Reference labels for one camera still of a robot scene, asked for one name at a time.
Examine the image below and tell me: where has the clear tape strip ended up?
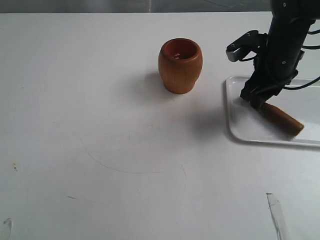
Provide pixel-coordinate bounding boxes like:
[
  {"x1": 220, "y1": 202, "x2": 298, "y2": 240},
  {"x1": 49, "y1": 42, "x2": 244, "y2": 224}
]
[{"x1": 266, "y1": 193, "x2": 291, "y2": 240}]

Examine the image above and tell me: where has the brown wooden cup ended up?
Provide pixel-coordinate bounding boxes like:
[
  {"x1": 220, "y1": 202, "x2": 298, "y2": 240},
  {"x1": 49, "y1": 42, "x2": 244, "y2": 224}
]
[{"x1": 158, "y1": 38, "x2": 203, "y2": 94}]

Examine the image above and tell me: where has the black cable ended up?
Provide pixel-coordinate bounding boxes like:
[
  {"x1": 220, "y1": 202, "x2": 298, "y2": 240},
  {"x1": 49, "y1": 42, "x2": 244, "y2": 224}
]
[{"x1": 283, "y1": 29, "x2": 320, "y2": 91}]

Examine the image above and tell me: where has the brown wooden cylinder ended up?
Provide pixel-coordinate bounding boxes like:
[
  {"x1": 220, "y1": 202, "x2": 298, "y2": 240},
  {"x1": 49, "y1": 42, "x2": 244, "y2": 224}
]
[{"x1": 258, "y1": 103, "x2": 305, "y2": 137}]

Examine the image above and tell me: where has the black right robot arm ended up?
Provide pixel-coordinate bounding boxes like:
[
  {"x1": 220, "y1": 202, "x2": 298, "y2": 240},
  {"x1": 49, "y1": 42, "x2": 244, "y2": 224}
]
[{"x1": 240, "y1": 0, "x2": 320, "y2": 110}]

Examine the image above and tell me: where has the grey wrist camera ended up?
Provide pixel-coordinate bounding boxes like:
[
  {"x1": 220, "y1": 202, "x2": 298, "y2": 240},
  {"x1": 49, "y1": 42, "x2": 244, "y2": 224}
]
[{"x1": 226, "y1": 30, "x2": 268, "y2": 62}]

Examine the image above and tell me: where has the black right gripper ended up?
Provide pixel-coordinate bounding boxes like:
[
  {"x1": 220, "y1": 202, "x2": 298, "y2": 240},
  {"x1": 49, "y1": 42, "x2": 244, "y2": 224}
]
[{"x1": 240, "y1": 33, "x2": 305, "y2": 111}]

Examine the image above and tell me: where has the white rectangular tray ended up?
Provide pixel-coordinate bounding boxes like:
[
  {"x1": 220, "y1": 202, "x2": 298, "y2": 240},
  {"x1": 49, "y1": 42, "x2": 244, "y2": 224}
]
[{"x1": 225, "y1": 75, "x2": 320, "y2": 148}]

